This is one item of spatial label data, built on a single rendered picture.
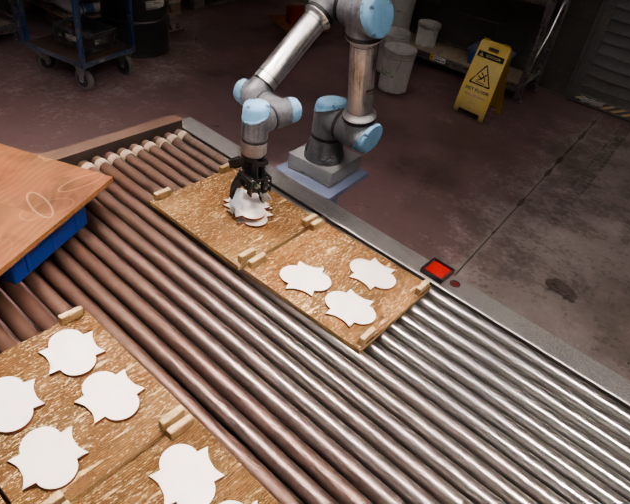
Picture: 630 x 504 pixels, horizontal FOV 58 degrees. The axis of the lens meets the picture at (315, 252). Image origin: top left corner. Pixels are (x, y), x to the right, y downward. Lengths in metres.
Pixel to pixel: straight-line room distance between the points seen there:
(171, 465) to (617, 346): 2.55
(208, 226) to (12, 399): 0.73
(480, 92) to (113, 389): 4.26
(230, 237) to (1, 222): 0.60
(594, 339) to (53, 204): 2.61
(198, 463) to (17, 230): 0.78
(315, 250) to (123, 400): 0.71
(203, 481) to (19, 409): 0.41
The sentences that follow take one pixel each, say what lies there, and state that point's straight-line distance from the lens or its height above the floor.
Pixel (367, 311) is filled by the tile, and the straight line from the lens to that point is 1.52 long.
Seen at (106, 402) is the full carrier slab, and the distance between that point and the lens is 1.31.
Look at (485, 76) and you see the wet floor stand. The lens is 5.08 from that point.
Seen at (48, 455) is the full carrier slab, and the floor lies 0.95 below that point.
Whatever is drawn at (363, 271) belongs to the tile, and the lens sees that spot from 1.64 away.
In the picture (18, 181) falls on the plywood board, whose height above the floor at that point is 1.04.
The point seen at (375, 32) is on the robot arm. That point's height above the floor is 1.48.
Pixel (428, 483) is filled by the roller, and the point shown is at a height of 0.91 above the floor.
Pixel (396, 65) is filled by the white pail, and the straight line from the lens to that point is 5.18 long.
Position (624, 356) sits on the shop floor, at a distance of 3.28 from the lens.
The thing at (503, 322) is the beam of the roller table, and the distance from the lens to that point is 1.68.
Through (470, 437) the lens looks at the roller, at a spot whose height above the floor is 0.92.
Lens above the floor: 1.99
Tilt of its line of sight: 39 degrees down
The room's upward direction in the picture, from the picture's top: 9 degrees clockwise
